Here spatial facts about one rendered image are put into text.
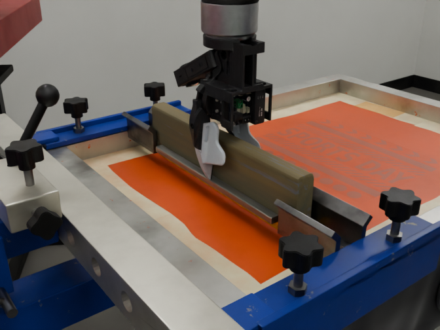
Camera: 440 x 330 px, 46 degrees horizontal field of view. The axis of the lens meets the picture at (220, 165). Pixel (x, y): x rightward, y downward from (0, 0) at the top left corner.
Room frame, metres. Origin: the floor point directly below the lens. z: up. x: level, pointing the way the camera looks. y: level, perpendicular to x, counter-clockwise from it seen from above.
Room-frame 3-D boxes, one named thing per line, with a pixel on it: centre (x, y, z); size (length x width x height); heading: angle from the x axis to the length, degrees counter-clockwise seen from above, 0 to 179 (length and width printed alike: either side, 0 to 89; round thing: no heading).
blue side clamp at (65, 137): (0.91, 0.19, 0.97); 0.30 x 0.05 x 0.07; 127
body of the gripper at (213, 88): (0.69, -0.02, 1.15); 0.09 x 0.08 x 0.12; 37
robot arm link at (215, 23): (0.69, -0.02, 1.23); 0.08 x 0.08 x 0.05
